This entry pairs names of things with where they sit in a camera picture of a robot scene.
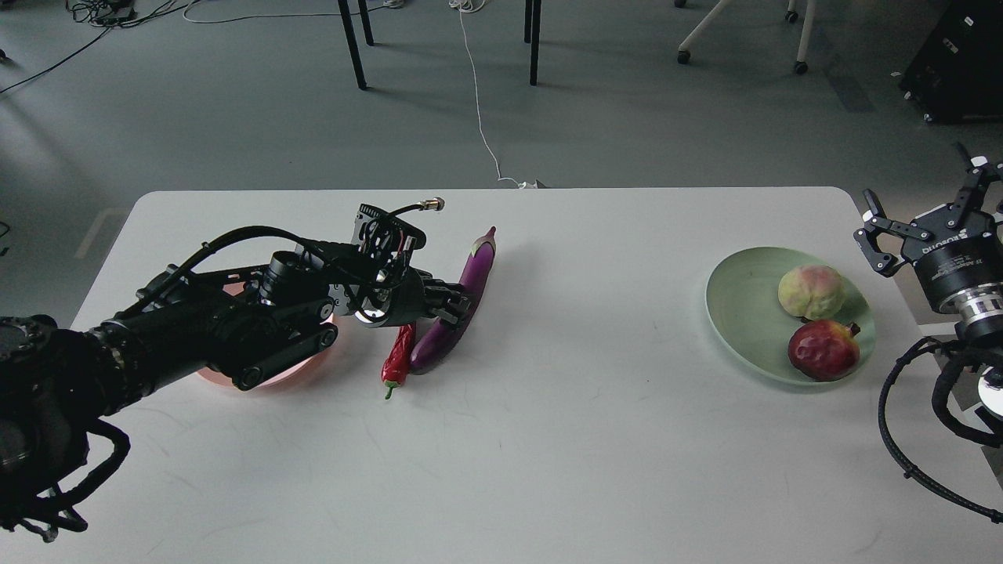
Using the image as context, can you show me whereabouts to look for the black table leg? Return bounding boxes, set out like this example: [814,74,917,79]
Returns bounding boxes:
[523,0,542,86]
[336,0,374,92]

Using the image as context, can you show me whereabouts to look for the green pink peach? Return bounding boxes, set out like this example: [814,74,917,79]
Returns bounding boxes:
[777,264,848,320]

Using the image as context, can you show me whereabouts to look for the red pomegranate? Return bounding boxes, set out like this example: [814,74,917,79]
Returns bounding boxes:
[787,319,860,382]

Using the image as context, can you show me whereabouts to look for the black equipment case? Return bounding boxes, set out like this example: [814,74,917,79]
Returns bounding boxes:
[899,1,1002,124]

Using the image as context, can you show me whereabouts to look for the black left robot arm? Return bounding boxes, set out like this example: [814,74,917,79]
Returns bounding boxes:
[2,197,497,542]

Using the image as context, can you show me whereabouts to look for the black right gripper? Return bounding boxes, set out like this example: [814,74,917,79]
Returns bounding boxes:
[853,142,1003,316]

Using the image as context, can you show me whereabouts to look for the black floor cables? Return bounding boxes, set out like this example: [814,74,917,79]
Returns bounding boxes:
[0,0,197,93]

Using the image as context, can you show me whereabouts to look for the purple eggplant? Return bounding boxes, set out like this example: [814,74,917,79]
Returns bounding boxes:
[411,227,497,374]

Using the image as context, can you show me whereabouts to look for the white floor cable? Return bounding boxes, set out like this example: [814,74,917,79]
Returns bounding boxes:
[448,0,547,190]

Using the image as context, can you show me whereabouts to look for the black table leg left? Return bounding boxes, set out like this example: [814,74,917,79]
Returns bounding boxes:
[336,0,374,92]

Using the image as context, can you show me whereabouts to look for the white chair base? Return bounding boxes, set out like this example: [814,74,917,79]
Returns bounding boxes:
[675,0,817,77]

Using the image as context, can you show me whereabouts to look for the green plate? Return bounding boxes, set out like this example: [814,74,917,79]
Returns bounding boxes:
[704,247,875,392]

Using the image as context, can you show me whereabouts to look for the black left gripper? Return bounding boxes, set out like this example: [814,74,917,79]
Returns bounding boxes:
[353,267,472,326]

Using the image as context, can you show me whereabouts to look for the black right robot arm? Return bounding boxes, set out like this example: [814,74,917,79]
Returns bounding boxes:
[853,143,1002,524]

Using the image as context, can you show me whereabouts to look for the pink plate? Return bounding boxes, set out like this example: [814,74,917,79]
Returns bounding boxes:
[196,282,330,389]

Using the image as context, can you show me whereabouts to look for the red chili pepper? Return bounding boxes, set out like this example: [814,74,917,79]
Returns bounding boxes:
[380,324,417,400]

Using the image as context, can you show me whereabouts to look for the black table leg right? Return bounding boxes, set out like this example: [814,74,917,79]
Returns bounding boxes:
[523,0,542,86]

